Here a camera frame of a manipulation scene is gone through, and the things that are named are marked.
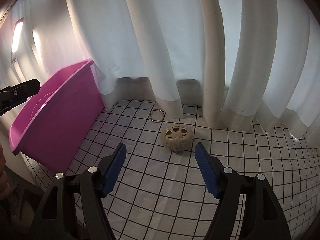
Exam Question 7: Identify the person's left hand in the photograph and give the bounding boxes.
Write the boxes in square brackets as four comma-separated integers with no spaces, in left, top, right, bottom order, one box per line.
[0,145,11,200]

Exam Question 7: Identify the pink plastic tub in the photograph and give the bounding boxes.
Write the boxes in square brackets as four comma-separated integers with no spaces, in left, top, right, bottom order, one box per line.
[8,59,104,172]

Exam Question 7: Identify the white LED lamp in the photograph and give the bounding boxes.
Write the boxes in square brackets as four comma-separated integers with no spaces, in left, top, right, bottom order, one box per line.
[11,18,24,64]

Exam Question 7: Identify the white black grid bedsheet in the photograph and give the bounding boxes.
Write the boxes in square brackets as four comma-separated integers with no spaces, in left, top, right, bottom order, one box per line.
[21,99,320,240]

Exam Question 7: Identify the beige fluffy plush pouch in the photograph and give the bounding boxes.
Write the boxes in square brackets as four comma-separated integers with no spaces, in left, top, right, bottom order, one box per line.
[160,124,194,152]

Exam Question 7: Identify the white curtain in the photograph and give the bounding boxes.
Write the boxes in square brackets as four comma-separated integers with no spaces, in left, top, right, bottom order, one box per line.
[1,0,319,147]

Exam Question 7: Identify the silver bangle ring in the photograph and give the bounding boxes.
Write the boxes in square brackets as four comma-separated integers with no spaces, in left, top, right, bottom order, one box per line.
[149,109,166,123]

